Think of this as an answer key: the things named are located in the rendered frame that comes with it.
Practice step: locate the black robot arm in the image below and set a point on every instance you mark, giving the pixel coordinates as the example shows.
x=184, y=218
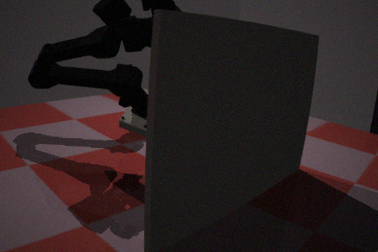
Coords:
x=124, y=81

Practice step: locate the dark grey flat panel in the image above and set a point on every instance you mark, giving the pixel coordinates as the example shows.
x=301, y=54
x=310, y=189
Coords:
x=227, y=112

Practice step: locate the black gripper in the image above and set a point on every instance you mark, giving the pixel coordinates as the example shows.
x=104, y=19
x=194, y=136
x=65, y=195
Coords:
x=156, y=5

